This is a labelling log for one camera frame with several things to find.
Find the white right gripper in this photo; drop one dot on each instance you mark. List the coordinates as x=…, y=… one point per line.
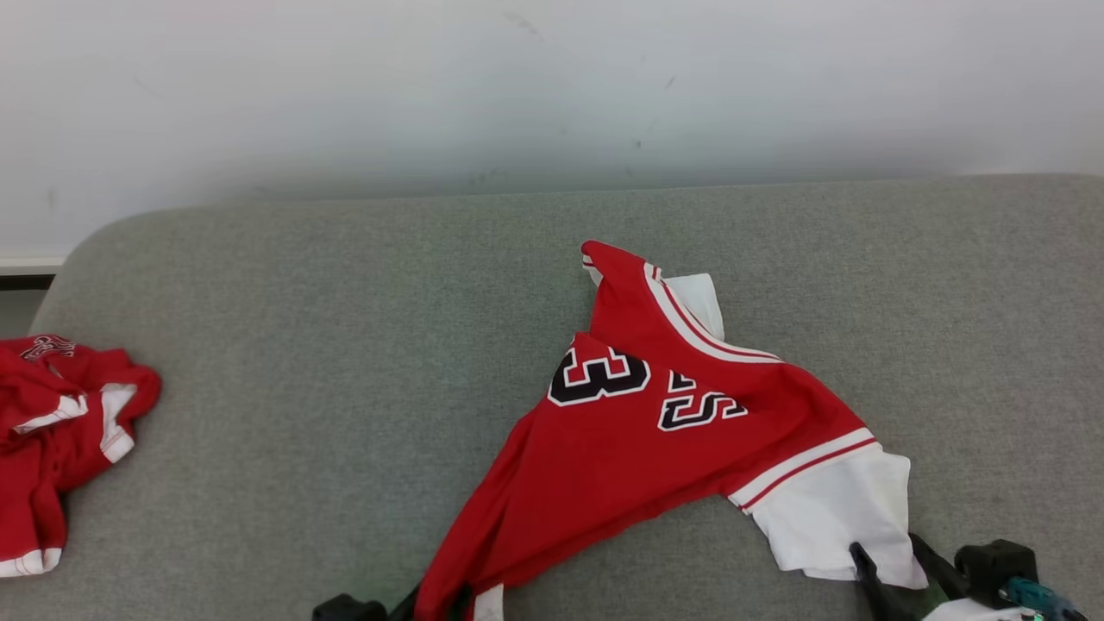
x=975, y=612

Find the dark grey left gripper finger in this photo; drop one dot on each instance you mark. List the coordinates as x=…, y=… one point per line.
x=405, y=608

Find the red jersey with white sleeves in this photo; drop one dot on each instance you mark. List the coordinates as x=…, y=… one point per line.
x=647, y=448

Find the red shorts with white trim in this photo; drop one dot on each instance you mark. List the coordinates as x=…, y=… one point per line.
x=43, y=431

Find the white and black baseboard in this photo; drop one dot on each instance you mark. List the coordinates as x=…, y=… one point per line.
x=26, y=266

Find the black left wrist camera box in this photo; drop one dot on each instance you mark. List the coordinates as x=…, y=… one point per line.
x=345, y=610

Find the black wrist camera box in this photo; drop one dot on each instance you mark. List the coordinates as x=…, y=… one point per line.
x=992, y=565
x=345, y=610

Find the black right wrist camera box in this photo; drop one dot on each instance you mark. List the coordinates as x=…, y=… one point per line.
x=992, y=565

